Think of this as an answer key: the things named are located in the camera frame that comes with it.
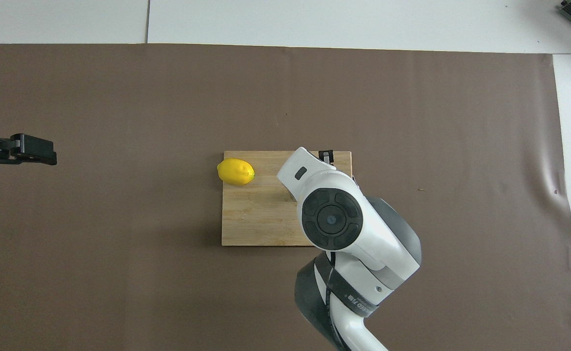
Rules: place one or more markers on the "yellow lemon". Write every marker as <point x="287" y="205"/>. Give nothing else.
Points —
<point x="236" y="171"/>

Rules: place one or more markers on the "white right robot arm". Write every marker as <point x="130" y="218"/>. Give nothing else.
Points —
<point x="358" y="234"/>

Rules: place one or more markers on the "wooden cutting board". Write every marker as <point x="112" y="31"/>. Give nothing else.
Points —
<point x="251" y="214"/>

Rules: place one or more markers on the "brown paper table mat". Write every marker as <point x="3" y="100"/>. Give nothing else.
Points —
<point x="120" y="243"/>

